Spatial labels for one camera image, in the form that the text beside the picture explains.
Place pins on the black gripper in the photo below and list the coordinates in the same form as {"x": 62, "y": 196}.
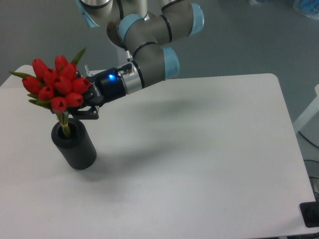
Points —
{"x": 106, "y": 86}

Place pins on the red tulip bouquet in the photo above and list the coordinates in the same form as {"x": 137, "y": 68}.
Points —
{"x": 56, "y": 89}

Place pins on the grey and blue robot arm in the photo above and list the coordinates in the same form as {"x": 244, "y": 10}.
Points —
{"x": 144, "y": 38}

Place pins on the black ribbed cylindrical vase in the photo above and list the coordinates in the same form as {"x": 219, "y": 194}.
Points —
{"x": 78, "y": 150}

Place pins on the white furniture at right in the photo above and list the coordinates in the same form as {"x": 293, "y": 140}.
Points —
{"x": 308, "y": 113}

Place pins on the blue plastic bag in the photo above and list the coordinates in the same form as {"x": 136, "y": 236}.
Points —
{"x": 308, "y": 8}

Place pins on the black device at table edge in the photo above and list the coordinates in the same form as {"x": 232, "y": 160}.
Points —
{"x": 310, "y": 214}

